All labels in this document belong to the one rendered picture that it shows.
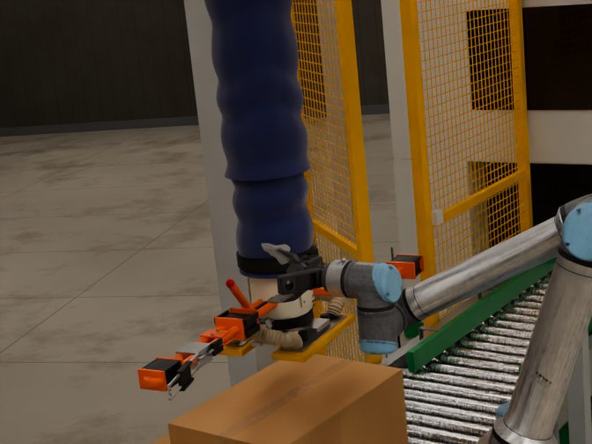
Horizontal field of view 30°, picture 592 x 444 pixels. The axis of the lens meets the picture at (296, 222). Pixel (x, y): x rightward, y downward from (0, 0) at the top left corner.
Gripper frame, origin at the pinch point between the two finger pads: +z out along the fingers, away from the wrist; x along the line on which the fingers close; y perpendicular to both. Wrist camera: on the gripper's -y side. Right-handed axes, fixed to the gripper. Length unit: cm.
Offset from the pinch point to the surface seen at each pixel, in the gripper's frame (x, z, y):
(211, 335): -14.3, 10.9, -9.5
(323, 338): -26.8, 1.2, 26.0
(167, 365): -13.4, 6.5, -31.6
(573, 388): -73, -35, 118
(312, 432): -46.6, -3.7, 9.1
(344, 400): -46, -2, 29
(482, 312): -80, 36, 197
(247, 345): -26.7, 18.9, 14.2
